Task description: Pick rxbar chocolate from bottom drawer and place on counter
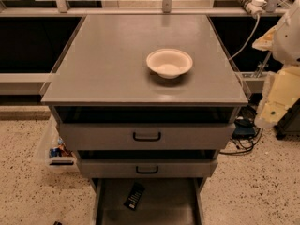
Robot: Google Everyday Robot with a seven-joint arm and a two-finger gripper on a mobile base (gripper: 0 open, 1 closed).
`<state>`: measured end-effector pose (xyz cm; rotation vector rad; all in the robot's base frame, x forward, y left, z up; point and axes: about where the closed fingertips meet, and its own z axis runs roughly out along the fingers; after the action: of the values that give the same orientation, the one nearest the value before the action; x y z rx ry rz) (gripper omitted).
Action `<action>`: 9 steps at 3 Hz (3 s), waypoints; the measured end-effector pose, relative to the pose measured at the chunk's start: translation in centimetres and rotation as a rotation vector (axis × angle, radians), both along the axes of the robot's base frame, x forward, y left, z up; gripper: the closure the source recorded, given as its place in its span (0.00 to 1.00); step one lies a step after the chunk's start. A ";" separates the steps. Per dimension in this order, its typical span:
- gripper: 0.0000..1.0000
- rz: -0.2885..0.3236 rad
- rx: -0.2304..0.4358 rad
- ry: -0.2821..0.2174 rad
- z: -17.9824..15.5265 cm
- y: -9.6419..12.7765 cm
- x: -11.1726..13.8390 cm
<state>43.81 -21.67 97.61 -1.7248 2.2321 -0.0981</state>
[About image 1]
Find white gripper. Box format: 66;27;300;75
252;26;300;128

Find black rxbar chocolate bar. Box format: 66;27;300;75
124;183;144;211

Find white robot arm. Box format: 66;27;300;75
252;0;300;128

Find grey drawer cabinet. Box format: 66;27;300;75
40;14;249;225

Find bottom grey open drawer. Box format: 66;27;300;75
91;178;204;225

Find top grey drawer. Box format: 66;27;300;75
53;106;236;152

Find middle grey drawer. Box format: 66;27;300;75
78;150;218;178

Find metal diagonal rod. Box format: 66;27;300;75
252;52;272;78

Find white power strip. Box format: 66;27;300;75
237;0;266;17

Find dark grey side cabinet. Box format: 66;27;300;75
275;99;300;140

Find blue box on floor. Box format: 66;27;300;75
232;119;256;139

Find white paper bowl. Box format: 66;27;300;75
146;49;193;79

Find clear plastic storage bin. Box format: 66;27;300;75
34;115;78;173

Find white power cable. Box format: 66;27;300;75
228;12;262;62

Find grey rail bracket block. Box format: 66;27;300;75
236;72;267;94

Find black floor cables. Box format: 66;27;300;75
218;105;265;157

